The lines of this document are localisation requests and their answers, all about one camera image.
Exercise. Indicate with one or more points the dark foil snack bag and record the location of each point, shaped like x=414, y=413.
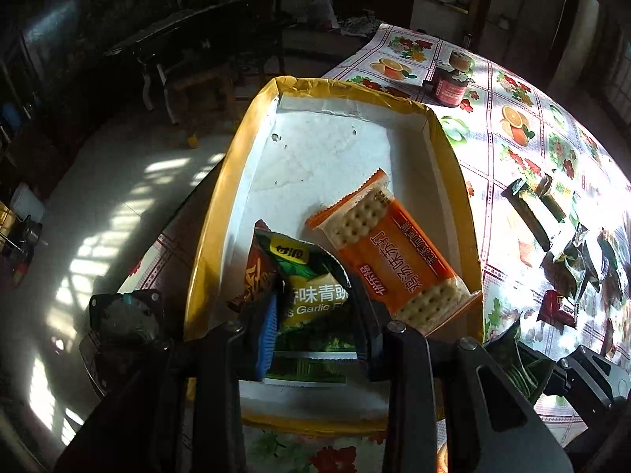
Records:
x=614, y=281

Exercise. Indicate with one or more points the dark wooden chair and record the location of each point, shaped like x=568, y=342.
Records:
x=218, y=45

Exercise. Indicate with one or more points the yellow-green snack bag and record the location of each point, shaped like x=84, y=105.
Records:
x=517, y=364

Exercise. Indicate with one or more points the silver foil snack bag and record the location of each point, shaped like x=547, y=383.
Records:
x=568, y=267

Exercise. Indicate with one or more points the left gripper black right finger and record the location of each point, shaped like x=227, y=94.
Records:
x=391, y=351

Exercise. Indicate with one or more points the orange cracker packet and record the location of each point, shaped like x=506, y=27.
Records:
x=399, y=265

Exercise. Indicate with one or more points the dark green cracker packet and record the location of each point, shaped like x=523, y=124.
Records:
x=536, y=217

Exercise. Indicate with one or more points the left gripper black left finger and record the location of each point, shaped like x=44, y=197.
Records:
x=239, y=349

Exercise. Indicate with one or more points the green garlic pea snack bag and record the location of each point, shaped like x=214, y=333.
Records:
x=313, y=346

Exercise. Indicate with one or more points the dark red snack wrapper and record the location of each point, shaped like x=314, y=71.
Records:
x=259, y=273

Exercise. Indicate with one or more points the floral fruit-print tablecloth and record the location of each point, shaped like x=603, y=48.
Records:
x=504, y=129

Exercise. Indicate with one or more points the green and gold snack bag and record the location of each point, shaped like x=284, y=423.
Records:
x=544, y=193

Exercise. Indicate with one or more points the red-labelled jar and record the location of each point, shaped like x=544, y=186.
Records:
x=449, y=87

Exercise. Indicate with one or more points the small round jar lid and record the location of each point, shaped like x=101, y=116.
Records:
x=460, y=62

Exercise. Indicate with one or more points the red rectangular snack packet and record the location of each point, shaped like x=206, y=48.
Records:
x=557, y=310

